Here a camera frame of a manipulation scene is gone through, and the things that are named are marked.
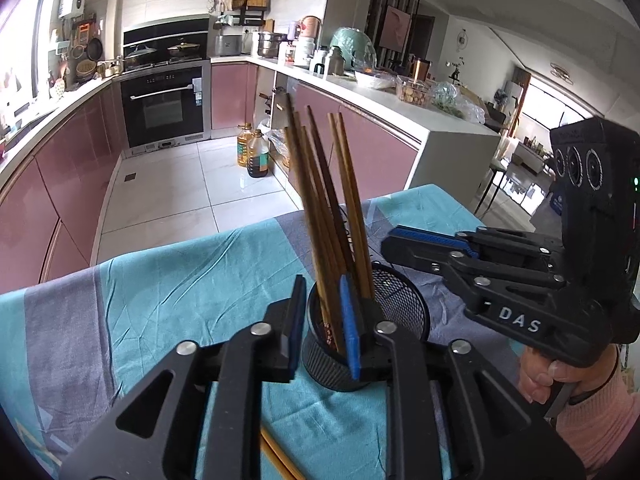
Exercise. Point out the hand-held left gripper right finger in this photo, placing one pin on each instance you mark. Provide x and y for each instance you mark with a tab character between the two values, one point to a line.
350	330

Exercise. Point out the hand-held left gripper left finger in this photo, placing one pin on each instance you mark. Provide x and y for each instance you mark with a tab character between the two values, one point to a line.
298	320

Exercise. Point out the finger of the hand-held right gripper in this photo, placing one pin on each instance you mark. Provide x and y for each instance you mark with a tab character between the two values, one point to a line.
520	247
425	239

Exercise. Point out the bunch of bamboo chopsticks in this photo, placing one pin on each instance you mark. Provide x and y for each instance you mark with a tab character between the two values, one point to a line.
320	210

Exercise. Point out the person's right forearm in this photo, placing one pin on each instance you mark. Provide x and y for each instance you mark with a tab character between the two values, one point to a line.
595	425

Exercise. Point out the person's right hand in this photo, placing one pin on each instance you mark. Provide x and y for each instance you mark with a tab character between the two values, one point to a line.
550	375

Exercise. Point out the white kitchen countertop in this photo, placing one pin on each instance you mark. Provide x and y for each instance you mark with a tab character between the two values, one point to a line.
400	115

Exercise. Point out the teal and grey tablecloth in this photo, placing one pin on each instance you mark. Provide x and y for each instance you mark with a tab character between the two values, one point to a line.
175	285

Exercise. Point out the brown wooden chopstick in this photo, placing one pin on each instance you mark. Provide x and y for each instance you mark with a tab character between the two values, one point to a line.
282	456
270	462

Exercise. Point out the plastic bag of greens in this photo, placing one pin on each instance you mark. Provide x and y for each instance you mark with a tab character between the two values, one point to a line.
457	102

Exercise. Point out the clear plastic food container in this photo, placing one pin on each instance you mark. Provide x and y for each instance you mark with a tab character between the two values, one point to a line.
412	91

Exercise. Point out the white bowl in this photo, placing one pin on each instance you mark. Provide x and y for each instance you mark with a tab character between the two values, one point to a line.
375	80

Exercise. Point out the dark cooking oil bottle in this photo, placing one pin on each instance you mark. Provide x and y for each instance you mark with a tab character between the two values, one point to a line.
257	157

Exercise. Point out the copper cup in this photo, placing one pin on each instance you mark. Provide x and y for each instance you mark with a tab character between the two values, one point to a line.
421	70

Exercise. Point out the ceiling lamp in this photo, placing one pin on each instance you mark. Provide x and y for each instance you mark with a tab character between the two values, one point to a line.
561	72

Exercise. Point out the white plastic bag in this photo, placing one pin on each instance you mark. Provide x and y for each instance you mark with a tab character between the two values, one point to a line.
277	140

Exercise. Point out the yellow cooking oil bottle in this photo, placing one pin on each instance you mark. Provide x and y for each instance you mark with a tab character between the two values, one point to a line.
244	147

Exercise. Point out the pink thermos jug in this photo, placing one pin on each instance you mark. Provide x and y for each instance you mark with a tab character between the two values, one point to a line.
310	27

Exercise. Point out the black built-in oven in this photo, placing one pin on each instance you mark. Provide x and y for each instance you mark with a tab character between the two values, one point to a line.
165	110

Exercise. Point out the stainless steel pot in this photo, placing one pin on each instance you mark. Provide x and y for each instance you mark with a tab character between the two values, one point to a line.
267	45

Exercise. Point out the pink kitchen cabinets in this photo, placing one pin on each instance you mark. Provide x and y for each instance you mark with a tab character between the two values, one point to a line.
75	160

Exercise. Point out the steel box appliance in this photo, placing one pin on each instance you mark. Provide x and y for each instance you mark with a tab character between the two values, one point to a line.
227	45

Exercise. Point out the metal pan with lid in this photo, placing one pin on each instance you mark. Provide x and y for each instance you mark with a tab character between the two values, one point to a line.
184	50

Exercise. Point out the wok with glass lid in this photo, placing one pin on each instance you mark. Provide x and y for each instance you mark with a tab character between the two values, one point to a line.
140	56

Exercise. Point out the black range hood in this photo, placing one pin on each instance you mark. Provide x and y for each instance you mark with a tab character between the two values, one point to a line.
165	32

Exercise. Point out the woven round basket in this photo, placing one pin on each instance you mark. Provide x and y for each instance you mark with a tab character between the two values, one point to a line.
85	68

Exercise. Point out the black hanging frying pan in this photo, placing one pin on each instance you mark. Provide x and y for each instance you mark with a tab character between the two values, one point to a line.
95	47

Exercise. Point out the kitchen window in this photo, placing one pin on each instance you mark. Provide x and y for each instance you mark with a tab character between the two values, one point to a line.
20	50

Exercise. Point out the framed wall picture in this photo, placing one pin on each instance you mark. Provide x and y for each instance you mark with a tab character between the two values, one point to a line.
395	27

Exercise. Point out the black wall rack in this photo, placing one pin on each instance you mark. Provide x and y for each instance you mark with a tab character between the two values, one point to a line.
235	12

